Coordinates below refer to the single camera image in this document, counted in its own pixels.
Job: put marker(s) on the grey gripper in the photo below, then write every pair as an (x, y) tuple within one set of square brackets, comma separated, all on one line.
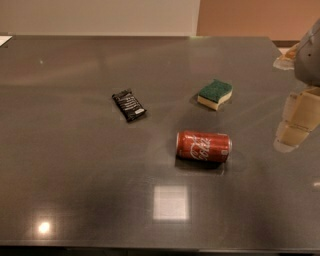
[(310, 63)]

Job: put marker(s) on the black rxbar chocolate wrapper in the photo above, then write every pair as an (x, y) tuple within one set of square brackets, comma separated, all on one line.
[(128, 104)]

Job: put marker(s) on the green and yellow sponge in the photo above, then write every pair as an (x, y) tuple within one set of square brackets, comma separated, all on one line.
[(215, 94)]

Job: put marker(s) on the red coca-cola can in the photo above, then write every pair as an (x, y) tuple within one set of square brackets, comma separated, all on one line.
[(208, 147)]

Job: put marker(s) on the white paper sheet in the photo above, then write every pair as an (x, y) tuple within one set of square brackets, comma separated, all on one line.
[(4, 39)]

